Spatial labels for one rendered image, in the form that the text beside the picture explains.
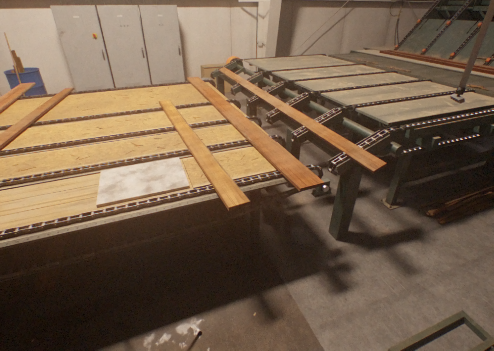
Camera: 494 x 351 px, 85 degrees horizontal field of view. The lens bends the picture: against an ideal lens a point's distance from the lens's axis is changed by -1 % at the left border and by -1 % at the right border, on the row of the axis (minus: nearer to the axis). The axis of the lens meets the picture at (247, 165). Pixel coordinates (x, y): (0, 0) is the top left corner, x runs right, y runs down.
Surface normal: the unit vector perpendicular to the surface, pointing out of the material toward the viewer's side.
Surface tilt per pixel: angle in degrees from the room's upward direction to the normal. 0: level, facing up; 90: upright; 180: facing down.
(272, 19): 99
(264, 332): 0
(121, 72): 90
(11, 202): 0
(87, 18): 90
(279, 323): 0
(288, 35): 87
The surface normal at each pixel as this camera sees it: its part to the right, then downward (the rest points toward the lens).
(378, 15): 0.37, 0.41
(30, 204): 0.00, -0.86
